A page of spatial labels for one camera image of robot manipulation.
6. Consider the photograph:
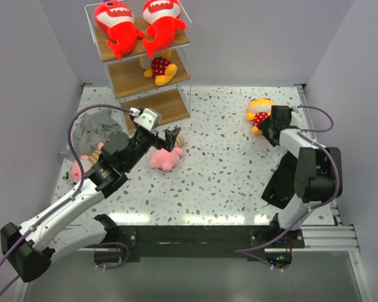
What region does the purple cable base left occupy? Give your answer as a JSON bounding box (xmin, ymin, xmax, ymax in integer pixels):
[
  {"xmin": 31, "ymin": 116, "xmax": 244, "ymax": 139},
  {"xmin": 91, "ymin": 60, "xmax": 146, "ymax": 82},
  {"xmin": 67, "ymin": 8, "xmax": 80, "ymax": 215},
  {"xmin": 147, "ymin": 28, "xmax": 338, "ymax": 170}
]
[{"xmin": 97, "ymin": 242, "xmax": 130, "ymax": 271}]

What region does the pink pig plush left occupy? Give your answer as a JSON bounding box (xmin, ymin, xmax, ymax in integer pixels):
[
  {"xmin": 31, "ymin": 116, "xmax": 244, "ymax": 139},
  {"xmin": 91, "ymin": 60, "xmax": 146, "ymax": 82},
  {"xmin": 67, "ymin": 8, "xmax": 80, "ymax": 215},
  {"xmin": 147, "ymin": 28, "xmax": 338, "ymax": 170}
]
[{"xmin": 65, "ymin": 142, "xmax": 104, "ymax": 184}]

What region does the pink pig plush centre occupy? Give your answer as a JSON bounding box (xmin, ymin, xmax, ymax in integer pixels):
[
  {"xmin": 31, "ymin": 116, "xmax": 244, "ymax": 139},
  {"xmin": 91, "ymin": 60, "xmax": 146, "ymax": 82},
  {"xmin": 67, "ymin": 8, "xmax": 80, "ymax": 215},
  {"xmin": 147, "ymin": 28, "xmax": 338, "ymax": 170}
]
[{"xmin": 149, "ymin": 134, "xmax": 186, "ymax": 171}]

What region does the grey crumpled cloth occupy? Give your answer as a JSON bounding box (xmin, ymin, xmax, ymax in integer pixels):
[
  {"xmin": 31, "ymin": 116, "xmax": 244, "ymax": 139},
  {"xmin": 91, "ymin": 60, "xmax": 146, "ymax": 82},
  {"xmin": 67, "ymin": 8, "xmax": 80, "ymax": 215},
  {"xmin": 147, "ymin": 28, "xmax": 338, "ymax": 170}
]
[{"xmin": 71, "ymin": 107, "xmax": 122, "ymax": 157}]

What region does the pink pig plush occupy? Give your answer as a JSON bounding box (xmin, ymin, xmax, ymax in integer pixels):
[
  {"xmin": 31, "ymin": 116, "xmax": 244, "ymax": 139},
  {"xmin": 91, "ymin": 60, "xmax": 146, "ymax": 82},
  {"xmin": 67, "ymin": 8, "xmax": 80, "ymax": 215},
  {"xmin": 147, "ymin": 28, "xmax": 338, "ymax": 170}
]
[
  {"xmin": 149, "ymin": 134, "xmax": 186, "ymax": 171},
  {"xmin": 65, "ymin": 142, "xmax": 104, "ymax": 184}
]

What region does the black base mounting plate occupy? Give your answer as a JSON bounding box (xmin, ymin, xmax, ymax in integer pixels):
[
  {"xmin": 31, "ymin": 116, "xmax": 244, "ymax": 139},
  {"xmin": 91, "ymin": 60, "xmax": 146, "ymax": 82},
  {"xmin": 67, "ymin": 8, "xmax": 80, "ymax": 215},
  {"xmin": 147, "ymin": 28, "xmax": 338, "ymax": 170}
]
[{"xmin": 93, "ymin": 225, "xmax": 303, "ymax": 268}]

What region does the purple cable base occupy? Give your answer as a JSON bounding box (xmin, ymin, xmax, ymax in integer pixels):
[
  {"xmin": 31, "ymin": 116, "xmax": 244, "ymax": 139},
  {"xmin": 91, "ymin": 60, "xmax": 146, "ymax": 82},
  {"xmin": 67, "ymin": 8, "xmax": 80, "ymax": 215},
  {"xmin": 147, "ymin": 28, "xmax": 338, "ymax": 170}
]
[
  {"xmin": 234, "ymin": 249, "xmax": 284, "ymax": 274},
  {"xmin": 97, "ymin": 242, "xmax": 130, "ymax": 271}
]

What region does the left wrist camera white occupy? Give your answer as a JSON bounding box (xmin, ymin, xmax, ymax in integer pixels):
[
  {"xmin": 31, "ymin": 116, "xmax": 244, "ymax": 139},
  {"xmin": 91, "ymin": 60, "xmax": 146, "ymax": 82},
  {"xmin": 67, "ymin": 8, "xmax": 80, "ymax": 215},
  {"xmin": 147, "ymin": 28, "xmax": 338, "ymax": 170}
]
[{"xmin": 129, "ymin": 108, "xmax": 162, "ymax": 131}]

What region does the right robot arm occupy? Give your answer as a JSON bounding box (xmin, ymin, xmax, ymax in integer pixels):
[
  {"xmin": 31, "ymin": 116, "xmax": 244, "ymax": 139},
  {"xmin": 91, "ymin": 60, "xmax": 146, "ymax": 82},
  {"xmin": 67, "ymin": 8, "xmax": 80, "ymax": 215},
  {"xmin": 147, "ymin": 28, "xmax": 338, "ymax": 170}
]
[{"xmin": 260, "ymin": 106, "xmax": 343, "ymax": 247}]

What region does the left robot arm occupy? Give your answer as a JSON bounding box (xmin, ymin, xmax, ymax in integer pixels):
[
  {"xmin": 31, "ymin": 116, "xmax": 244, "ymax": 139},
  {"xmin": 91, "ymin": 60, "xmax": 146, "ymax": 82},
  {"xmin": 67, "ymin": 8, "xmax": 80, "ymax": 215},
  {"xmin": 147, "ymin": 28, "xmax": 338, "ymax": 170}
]
[{"xmin": 0, "ymin": 126, "xmax": 181, "ymax": 282}]

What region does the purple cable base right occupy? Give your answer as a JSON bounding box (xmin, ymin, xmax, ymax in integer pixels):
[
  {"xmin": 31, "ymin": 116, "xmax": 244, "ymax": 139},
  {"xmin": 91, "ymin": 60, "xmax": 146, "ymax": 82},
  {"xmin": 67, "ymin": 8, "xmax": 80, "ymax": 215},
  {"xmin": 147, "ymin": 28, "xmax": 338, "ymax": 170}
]
[{"xmin": 234, "ymin": 249, "xmax": 284, "ymax": 274}]

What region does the black cloth right side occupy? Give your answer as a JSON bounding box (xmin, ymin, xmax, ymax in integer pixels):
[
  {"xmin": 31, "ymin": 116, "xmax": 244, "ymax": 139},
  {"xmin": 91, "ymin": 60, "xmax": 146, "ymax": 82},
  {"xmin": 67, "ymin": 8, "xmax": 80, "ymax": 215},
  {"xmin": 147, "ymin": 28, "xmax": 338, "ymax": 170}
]
[{"xmin": 261, "ymin": 152, "xmax": 297, "ymax": 210}]

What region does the orange doll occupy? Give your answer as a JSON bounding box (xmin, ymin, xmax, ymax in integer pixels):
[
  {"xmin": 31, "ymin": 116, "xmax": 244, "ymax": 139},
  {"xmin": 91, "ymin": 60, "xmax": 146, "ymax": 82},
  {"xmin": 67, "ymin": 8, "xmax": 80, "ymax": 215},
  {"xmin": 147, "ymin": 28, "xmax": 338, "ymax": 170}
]
[{"xmin": 246, "ymin": 98, "xmax": 273, "ymax": 135}]

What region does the white wire wooden shelf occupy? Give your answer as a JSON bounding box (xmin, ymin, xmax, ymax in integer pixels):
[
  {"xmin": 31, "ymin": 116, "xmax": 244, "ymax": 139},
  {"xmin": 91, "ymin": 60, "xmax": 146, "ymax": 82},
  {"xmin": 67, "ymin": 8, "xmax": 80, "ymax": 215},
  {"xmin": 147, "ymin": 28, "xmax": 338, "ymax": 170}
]
[{"xmin": 85, "ymin": 1, "xmax": 192, "ymax": 124}]

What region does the red shark plush with face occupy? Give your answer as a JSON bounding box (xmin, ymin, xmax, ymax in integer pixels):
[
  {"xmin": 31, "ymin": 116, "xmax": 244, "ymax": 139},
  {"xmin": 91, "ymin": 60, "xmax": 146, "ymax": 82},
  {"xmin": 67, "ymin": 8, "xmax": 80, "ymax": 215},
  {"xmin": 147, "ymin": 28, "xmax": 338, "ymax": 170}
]
[{"xmin": 94, "ymin": 1, "xmax": 144, "ymax": 60}]

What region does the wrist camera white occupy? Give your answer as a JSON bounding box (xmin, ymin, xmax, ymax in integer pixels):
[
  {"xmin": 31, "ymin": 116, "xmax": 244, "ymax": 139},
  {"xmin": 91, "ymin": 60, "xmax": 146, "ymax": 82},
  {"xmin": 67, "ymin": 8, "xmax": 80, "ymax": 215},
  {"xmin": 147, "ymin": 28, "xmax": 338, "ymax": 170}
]
[
  {"xmin": 290, "ymin": 106, "xmax": 303, "ymax": 129},
  {"xmin": 129, "ymin": 108, "xmax": 162, "ymax": 131}
]

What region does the orange doll polka dot dress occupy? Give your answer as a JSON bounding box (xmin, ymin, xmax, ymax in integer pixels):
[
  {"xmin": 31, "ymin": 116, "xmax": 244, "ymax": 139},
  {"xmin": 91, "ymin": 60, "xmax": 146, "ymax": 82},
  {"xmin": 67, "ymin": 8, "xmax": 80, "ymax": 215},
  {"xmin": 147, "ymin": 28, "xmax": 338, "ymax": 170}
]
[{"xmin": 139, "ymin": 50, "xmax": 178, "ymax": 86}]

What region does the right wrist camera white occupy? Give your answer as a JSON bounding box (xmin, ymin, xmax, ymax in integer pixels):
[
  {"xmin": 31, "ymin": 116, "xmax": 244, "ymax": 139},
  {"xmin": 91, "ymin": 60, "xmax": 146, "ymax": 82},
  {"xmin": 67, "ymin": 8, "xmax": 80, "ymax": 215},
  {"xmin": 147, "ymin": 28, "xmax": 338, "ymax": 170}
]
[{"xmin": 290, "ymin": 106, "xmax": 303, "ymax": 129}]

